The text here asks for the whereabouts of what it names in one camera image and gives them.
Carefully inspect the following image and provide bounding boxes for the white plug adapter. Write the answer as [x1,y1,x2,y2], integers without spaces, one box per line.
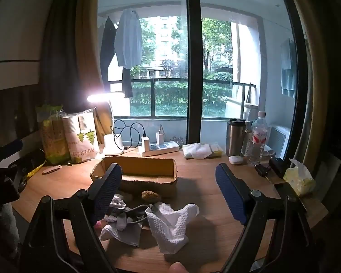
[156,124,165,145]

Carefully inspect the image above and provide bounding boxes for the steel tumbler black lid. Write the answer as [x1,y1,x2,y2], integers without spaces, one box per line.
[226,118,246,157]

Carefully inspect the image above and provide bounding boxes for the white mesh holder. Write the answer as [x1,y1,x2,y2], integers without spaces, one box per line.
[243,131,256,157]

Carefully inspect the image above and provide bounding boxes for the light blue hanging shirt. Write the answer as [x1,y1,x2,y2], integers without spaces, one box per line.
[114,8,144,69]

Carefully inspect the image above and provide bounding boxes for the black window frame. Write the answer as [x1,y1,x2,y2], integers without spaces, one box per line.
[185,0,205,145]

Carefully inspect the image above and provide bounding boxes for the dark curtain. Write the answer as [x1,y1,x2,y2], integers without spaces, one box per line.
[37,0,86,111]

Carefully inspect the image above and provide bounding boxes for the black box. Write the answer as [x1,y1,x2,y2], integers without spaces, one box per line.
[268,157,290,178]

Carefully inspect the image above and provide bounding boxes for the white pocket knife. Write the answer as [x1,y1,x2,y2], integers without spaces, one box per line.
[43,164,62,174]

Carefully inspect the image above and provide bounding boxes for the black hanging trousers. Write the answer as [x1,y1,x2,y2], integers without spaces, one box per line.
[122,67,134,99]

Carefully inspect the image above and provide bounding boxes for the small white waffle cloth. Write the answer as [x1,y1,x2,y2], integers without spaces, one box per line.
[99,223,144,246]

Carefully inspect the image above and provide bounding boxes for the person's right hand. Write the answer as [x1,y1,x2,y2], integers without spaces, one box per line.
[169,262,188,273]

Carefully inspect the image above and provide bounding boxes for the black cable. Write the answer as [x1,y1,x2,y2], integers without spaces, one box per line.
[113,119,146,150]

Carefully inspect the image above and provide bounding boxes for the yellow tissue pack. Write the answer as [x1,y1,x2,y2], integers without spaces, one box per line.
[283,159,316,197]

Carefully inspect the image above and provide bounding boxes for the grey dotted sock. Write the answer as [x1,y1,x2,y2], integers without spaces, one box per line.
[104,195,160,231]

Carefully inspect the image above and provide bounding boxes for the black balcony railing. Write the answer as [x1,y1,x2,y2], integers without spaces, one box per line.
[109,78,258,118]

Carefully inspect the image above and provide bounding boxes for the clear water bottle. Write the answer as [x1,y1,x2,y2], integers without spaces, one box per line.
[248,111,269,166]

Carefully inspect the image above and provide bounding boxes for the yellow green snack bag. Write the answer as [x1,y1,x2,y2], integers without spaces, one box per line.
[35,104,71,165]

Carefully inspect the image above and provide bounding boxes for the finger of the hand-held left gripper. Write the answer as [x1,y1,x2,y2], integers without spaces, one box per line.
[0,139,24,158]

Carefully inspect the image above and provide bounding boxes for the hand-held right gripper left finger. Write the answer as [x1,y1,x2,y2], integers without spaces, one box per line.
[20,163,123,273]

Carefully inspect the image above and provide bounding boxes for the brown plush pad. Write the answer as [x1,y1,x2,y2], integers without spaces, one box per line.
[141,190,160,203]

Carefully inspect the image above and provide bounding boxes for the large white waffle cloth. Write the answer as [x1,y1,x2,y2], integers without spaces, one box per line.
[145,203,200,254]

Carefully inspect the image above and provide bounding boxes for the person's left forearm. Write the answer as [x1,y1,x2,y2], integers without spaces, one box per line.
[0,202,20,259]

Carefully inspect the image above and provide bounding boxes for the tan curtain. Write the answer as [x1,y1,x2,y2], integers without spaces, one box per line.
[284,0,341,171]
[75,0,108,111]

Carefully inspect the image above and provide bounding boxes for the white power strip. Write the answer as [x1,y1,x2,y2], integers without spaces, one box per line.
[138,141,179,157]

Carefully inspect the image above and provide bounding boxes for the white air conditioner unit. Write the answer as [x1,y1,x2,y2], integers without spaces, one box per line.
[266,124,292,160]

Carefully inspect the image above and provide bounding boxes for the blue hanging towel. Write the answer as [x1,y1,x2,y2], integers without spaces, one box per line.
[280,37,299,99]

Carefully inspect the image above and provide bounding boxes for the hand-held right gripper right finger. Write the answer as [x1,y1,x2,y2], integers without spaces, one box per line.
[215,163,324,273]

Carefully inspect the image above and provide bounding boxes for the white paper cup pack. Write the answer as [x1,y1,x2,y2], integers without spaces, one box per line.
[62,111,100,164]

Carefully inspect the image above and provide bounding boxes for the white desk lamp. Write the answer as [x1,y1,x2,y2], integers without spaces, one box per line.
[87,91,125,156]

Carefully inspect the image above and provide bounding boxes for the white tissue packet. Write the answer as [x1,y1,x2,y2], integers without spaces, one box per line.
[182,143,224,160]

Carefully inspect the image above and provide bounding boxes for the dark hanging jacket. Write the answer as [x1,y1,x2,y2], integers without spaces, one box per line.
[99,16,118,88]

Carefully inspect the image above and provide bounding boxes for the cardboard box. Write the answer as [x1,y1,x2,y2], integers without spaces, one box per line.
[90,156,179,198]

